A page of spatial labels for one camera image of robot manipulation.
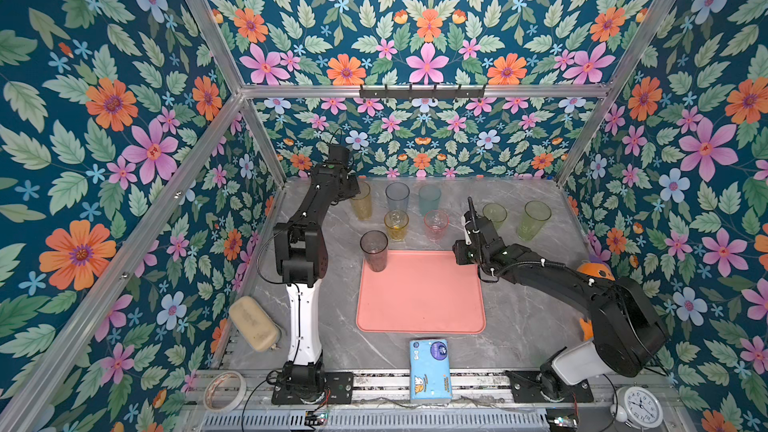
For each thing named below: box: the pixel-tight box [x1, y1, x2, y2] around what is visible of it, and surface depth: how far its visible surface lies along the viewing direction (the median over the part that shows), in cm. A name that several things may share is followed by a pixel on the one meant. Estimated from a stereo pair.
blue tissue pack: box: [409, 338, 453, 403], surface depth 75 cm
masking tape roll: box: [203, 370, 247, 413], surface depth 74 cm
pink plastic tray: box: [356, 250, 486, 334], surface depth 90 cm
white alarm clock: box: [610, 386, 664, 430], surface depth 69 cm
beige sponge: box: [228, 296, 280, 352], surface depth 82 cm
